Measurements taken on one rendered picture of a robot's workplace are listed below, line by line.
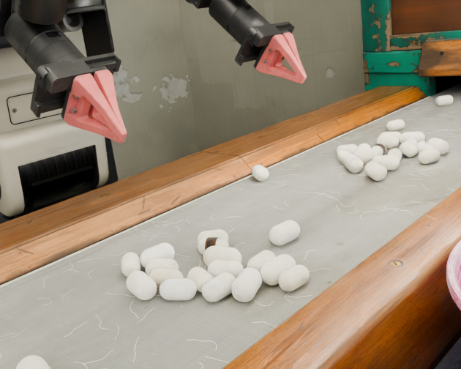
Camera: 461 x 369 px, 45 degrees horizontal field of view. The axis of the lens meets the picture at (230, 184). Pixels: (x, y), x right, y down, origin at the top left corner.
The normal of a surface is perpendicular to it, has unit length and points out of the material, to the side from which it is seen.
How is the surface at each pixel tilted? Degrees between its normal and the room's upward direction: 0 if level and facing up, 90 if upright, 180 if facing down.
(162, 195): 45
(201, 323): 0
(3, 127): 98
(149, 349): 0
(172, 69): 90
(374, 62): 90
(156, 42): 91
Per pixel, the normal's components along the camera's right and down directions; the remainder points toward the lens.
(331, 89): -0.72, 0.29
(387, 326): 0.72, 0.12
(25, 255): 0.43, -0.59
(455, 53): -0.67, -0.09
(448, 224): -0.12, -0.95
